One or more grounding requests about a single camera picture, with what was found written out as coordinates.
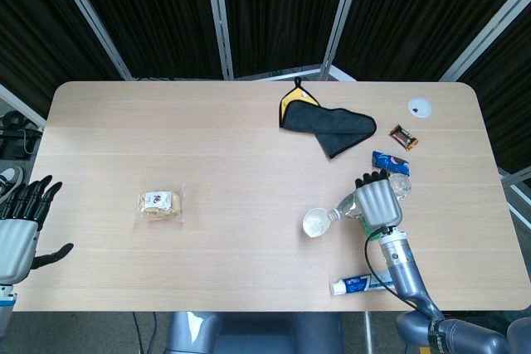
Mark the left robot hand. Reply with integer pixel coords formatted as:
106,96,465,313
0,175,75,284

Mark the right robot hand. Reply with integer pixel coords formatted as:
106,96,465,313
355,167,403,229

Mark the transparent plastic water bottle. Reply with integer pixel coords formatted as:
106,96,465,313
326,174,414,223

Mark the small white paper cup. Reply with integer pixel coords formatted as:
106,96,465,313
301,207,332,239

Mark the green tea sachet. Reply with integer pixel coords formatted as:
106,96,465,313
359,216,382,242

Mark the blue snack packet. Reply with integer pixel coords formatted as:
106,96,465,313
371,150,412,177

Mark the brown snack bar wrapper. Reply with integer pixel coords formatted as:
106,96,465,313
388,124,420,152

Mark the gray white shoe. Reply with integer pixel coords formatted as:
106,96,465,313
0,166,25,206

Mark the blue white toothpaste tube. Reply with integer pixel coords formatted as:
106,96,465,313
329,269,397,296

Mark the gray cloth with yellow edge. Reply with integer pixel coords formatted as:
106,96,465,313
278,76,378,160

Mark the black floor equipment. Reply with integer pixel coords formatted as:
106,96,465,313
0,111,42,160

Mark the white table leg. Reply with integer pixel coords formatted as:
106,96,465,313
363,311,373,354

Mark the pastry in clear bag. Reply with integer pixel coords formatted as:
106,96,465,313
134,182,187,227

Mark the gray robot torso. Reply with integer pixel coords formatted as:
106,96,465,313
165,311,343,354

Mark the dark screen panel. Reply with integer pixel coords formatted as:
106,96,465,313
222,0,353,77
66,0,225,80
335,0,531,81
0,0,125,110

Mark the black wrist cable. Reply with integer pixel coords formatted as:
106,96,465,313
363,225,420,310

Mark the white table cable grommet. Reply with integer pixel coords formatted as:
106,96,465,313
407,96,432,119

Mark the white screen frame post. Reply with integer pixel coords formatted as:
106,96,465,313
46,0,134,80
439,0,531,81
321,0,367,80
202,0,235,80
499,167,531,222
0,82,46,129

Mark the black floor cable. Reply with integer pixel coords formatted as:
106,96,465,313
131,312,158,354

